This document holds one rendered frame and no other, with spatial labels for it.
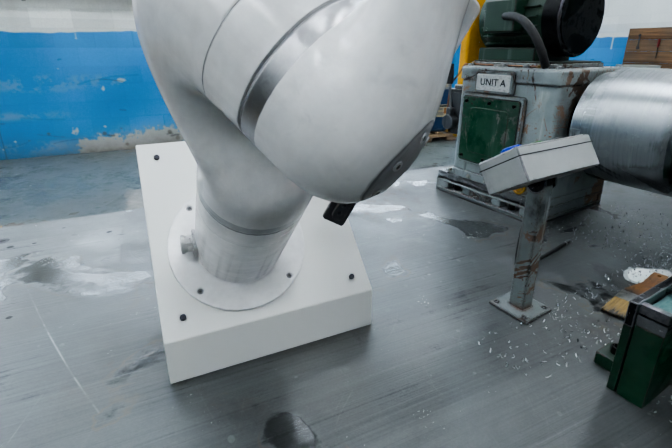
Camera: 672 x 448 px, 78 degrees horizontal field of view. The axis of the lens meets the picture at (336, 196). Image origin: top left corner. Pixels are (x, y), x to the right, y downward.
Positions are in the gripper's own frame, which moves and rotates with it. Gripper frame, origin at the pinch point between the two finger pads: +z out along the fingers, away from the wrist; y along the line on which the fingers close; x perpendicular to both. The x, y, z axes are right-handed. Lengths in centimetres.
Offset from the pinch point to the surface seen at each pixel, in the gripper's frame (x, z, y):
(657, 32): -407, -229, 419
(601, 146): -52, -29, 19
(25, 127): 195, 220, 460
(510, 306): -34.7, 2.4, -4.5
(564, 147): -25.3, -22.7, -3.3
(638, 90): -50, -41, 18
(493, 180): -18.1, -14.0, -4.0
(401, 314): -19.3, 11.7, -2.9
